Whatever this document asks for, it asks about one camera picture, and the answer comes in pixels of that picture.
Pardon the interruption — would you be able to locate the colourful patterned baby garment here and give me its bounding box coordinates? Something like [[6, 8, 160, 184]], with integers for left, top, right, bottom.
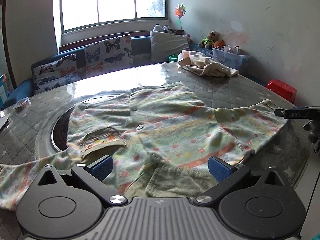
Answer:
[[1, 83, 286, 211]]

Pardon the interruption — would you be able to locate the red plastic stool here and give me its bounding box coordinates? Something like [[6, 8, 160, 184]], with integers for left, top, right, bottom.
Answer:
[[266, 79, 297, 103]]

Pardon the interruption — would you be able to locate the black round induction cooktop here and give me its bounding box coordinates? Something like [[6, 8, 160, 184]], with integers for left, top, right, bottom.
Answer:
[[35, 92, 132, 160]]

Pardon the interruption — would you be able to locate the clear plastic storage bin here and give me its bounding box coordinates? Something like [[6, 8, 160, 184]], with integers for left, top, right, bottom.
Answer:
[[210, 45, 251, 73]]

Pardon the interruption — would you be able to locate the white paper sheet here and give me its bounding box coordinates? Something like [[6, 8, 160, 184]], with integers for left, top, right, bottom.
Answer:
[[0, 111, 11, 131]]

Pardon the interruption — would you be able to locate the left butterfly print cushion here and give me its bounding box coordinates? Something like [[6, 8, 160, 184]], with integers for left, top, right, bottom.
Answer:
[[33, 54, 80, 94]]

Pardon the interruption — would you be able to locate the butterfly print cushion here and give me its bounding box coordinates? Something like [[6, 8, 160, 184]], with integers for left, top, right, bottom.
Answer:
[[84, 35, 133, 77], [33, 54, 80, 94]]

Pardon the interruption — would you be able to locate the blue sofa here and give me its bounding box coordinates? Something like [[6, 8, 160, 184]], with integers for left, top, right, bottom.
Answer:
[[0, 35, 216, 111]]

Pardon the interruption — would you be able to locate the cream beige crumpled garment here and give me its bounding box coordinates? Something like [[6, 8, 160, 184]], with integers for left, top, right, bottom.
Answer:
[[177, 50, 239, 77]]

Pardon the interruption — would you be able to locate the blue white cabinet beyond door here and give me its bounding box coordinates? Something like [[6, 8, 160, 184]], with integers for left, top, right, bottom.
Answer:
[[0, 74, 11, 106]]

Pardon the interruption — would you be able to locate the right butterfly print cushion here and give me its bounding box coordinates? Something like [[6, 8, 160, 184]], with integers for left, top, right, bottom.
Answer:
[[84, 35, 133, 77]]

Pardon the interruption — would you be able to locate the teddy bear plush toy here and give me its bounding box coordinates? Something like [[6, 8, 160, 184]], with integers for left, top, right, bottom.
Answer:
[[199, 31, 225, 49]]

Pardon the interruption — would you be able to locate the green plastic basin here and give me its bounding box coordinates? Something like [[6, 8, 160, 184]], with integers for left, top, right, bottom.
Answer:
[[169, 54, 178, 62]]

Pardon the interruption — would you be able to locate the grey plain pillow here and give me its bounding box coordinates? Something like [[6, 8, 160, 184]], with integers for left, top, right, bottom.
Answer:
[[150, 31, 190, 63]]

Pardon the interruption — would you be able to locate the colourful pinwheel toy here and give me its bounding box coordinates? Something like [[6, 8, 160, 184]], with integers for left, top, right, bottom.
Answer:
[[175, 3, 186, 31]]

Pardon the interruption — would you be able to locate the window with metal frame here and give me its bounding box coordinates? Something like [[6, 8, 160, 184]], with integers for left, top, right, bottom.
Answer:
[[59, 0, 167, 33]]

